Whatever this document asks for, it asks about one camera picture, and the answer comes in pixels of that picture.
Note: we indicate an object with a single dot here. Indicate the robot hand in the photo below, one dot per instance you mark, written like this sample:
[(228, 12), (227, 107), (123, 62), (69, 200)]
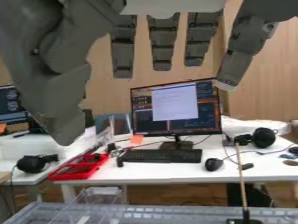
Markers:
[(49, 66)]

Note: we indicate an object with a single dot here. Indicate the black monitor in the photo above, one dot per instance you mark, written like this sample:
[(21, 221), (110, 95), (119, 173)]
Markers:
[(178, 108), (11, 104)]

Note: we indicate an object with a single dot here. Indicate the white desk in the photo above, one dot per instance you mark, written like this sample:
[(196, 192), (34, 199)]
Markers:
[(178, 173), (18, 146)]

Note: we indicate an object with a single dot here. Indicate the black headphones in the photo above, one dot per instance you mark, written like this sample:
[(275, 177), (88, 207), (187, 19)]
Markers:
[(34, 163), (261, 137)]

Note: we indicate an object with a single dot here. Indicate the red tray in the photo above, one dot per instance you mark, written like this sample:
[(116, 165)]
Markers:
[(94, 158), (71, 172)]

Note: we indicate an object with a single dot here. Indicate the orange sticky note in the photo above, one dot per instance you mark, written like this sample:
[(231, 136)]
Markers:
[(138, 139)]

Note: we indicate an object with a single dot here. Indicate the small black object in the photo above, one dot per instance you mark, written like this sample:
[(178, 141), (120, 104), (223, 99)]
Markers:
[(120, 162)]

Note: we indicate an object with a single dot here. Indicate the black keyboard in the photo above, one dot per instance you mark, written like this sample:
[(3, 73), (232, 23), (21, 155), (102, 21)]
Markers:
[(162, 155)]

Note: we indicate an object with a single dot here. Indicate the clear box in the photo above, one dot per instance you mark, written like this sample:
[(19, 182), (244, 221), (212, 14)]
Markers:
[(94, 206)]

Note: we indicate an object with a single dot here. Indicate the black mouse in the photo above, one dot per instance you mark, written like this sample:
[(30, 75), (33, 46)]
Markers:
[(214, 164)]

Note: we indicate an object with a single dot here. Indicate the thin stick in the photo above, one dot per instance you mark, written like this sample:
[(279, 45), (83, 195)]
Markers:
[(241, 180)]

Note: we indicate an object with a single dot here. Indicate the black plate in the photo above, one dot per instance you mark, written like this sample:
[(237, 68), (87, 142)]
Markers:
[(241, 221)]

